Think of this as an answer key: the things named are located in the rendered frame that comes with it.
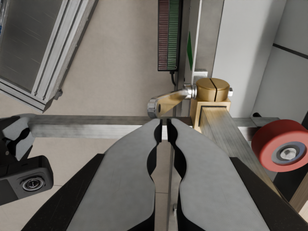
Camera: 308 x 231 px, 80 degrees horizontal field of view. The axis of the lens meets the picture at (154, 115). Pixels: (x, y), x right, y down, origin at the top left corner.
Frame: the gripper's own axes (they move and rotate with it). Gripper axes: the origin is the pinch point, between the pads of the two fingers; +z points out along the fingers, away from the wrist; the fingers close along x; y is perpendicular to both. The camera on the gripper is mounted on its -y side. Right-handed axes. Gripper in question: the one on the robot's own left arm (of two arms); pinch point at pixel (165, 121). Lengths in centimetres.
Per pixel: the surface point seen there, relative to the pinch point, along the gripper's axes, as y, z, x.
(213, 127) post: 6.2, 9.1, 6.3
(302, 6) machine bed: -7.1, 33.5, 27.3
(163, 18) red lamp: -4.9, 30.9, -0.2
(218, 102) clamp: 5.4, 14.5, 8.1
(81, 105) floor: 52, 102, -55
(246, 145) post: 6.3, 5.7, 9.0
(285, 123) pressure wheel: 7.9, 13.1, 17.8
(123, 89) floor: 39, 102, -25
